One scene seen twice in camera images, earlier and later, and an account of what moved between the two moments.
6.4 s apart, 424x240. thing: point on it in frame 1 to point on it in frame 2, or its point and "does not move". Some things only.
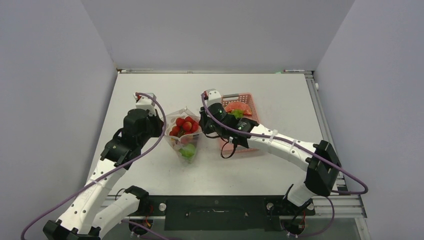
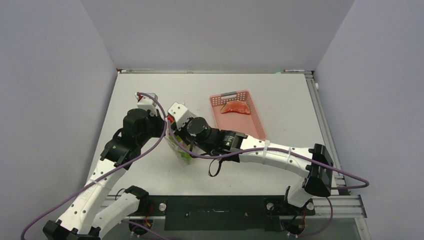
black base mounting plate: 220,212 does not move
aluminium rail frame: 344,203 does not move
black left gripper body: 153,129 does not move
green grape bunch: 238,113 to 185,156
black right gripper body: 208,128 to 186,136
